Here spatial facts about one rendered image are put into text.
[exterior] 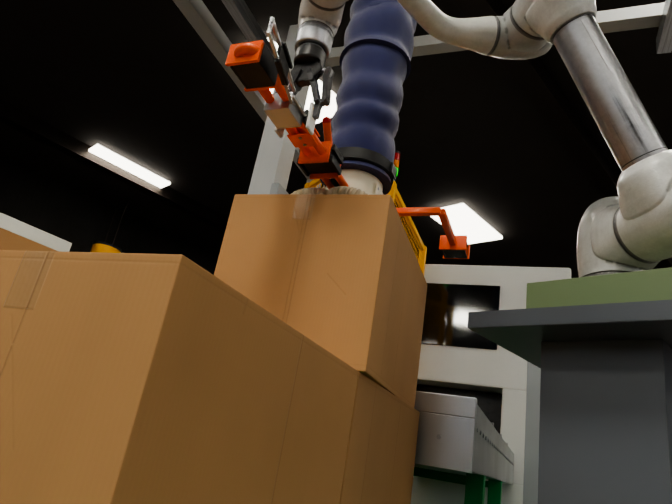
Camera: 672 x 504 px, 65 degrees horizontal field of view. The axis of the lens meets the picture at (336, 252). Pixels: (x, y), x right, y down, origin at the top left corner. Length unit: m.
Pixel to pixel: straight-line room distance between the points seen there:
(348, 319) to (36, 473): 0.68
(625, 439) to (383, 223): 0.65
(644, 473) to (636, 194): 0.57
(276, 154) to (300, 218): 1.98
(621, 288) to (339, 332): 0.59
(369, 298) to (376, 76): 0.82
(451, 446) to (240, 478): 1.04
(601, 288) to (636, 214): 0.19
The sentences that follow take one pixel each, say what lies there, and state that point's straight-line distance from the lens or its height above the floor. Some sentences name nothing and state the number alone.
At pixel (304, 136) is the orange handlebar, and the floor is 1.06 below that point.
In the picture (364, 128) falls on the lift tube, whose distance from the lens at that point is 1.59.
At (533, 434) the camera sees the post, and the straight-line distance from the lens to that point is 2.22.
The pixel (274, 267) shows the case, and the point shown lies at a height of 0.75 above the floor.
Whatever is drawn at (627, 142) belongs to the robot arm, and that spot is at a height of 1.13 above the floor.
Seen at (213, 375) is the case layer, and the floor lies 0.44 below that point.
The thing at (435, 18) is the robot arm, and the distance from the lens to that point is 1.48.
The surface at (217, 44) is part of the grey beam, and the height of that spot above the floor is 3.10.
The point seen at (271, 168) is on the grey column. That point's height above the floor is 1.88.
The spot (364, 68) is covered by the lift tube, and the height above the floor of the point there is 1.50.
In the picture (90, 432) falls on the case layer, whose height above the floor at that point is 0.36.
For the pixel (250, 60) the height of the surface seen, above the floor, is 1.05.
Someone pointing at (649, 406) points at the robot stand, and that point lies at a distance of 1.26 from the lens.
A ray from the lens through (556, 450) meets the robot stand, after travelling 1.30.
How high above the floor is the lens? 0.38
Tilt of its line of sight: 21 degrees up
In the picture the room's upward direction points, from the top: 10 degrees clockwise
